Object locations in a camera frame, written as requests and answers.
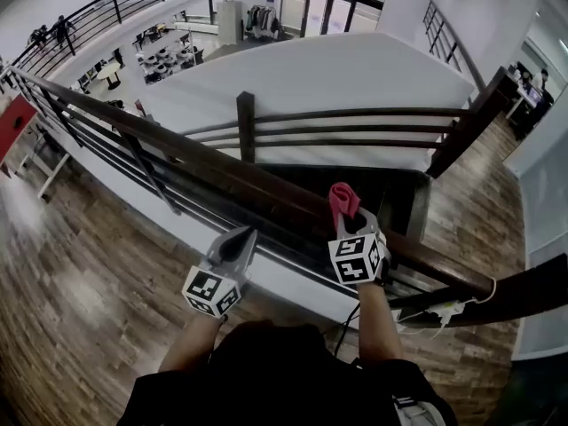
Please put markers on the dark wooden staircase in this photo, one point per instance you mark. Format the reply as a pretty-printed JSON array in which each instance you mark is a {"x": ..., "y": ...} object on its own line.
[{"x": 390, "y": 198}]

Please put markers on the person's black clothing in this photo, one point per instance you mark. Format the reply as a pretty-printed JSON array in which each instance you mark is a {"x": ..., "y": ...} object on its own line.
[{"x": 275, "y": 380}]

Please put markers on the tall dark wooden post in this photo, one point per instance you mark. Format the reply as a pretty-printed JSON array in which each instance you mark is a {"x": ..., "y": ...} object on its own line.
[{"x": 470, "y": 127}]

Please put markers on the red top table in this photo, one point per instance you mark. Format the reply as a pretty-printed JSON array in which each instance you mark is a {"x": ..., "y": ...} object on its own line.
[{"x": 15, "y": 131}]

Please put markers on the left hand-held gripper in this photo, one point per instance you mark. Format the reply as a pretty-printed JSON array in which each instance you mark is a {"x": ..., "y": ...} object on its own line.
[{"x": 206, "y": 286}]

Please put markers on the black metal stair railing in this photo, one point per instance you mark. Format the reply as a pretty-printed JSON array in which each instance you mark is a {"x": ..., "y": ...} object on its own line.
[{"x": 444, "y": 38}]

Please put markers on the dark wooden handrail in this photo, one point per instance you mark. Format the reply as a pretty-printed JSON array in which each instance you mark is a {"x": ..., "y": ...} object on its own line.
[{"x": 199, "y": 158}]

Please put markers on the dark wooden stair rails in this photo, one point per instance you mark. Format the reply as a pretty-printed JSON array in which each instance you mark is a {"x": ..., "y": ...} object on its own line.
[{"x": 355, "y": 112}]

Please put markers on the glass entrance doors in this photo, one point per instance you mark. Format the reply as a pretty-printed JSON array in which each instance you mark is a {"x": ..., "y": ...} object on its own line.
[{"x": 328, "y": 11}]

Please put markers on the office desk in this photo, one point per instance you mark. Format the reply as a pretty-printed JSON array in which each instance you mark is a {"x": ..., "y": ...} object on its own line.
[{"x": 528, "y": 102}]

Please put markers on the small black object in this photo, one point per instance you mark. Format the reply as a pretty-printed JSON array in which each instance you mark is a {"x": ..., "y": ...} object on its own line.
[{"x": 18, "y": 121}]

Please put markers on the round white table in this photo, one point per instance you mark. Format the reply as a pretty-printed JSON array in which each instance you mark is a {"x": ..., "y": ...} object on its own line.
[{"x": 111, "y": 74}]

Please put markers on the row of white round machines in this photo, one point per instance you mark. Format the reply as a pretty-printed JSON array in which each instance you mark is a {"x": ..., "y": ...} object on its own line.
[{"x": 166, "y": 58}]

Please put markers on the short dark wooden post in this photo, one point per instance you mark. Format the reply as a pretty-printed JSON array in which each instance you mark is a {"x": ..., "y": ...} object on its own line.
[{"x": 245, "y": 127}]

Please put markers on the person's right forearm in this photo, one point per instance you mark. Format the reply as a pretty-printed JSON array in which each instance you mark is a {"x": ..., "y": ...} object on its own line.
[{"x": 377, "y": 322}]

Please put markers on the frosted glass partition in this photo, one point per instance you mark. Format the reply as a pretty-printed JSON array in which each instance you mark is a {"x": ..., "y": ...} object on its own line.
[{"x": 546, "y": 193}]

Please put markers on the grey waist bag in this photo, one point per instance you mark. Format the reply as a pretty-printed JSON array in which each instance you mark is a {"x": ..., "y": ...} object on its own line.
[{"x": 417, "y": 413}]

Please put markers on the black metal balcony railing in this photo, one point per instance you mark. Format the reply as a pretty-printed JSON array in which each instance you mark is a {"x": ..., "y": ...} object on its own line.
[{"x": 111, "y": 7}]

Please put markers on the white power strip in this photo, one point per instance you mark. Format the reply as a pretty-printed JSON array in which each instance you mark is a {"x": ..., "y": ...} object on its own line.
[{"x": 446, "y": 310}]

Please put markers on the red cloth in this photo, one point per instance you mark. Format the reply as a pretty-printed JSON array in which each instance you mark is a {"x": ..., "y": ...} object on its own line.
[{"x": 341, "y": 198}]

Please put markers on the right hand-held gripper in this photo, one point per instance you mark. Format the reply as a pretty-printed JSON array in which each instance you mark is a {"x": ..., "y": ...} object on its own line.
[{"x": 352, "y": 260}]

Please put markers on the white cabinet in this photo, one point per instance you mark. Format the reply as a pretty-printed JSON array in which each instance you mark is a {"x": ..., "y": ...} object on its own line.
[{"x": 228, "y": 20}]

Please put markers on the person's left forearm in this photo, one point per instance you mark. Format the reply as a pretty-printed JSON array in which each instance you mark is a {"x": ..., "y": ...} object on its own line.
[{"x": 191, "y": 344}]

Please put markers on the clothes rack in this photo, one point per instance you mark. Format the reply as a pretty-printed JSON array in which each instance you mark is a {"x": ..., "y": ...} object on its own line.
[{"x": 262, "y": 20}]

